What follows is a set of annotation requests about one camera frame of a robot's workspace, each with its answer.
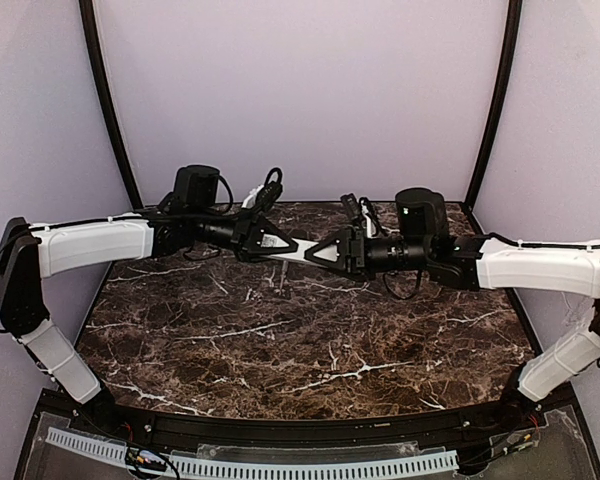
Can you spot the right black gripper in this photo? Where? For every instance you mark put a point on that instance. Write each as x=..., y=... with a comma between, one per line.
x=356, y=251

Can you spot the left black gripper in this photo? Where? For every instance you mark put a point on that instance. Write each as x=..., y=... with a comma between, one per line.
x=242, y=238

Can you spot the white remote control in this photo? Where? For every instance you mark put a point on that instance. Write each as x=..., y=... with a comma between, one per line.
x=298, y=256

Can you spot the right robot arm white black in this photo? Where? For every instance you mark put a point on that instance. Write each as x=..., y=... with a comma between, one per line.
x=489, y=261

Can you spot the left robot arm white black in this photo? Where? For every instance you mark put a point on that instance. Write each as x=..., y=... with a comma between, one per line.
x=30, y=253

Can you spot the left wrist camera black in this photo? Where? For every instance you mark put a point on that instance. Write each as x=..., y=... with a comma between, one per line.
x=262, y=198

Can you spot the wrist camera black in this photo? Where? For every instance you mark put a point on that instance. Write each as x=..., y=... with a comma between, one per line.
x=262, y=198
x=362, y=214

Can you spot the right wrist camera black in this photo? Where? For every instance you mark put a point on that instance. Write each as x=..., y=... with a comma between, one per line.
x=362, y=214

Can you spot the left black frame post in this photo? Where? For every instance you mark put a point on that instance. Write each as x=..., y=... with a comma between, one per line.
x=96, y=59

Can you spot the black frame post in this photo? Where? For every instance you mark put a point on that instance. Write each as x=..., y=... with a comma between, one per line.
x=501, y=83
x=96, y=59

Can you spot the black front rail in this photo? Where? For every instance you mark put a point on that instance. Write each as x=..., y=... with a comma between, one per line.
x=465, y=428

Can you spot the centre white slotted cable duct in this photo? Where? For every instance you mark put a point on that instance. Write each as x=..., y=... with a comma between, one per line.
x=399, y=468

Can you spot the white slotted cable duct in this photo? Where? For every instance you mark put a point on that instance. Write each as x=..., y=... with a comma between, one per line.
x=399, y=468
x=97, y=448

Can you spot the small circuit board with wires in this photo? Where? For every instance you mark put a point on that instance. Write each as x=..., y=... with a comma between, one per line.
x=144, y=461

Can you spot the right circuit board with wires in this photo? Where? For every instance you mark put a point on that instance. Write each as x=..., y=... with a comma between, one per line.
x=515, y=443

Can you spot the left white slotted cable duct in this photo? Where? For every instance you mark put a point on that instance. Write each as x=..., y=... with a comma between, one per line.
x=97, y=448

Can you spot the right black frame post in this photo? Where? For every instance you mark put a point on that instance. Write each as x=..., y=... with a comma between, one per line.
x=501, y=83

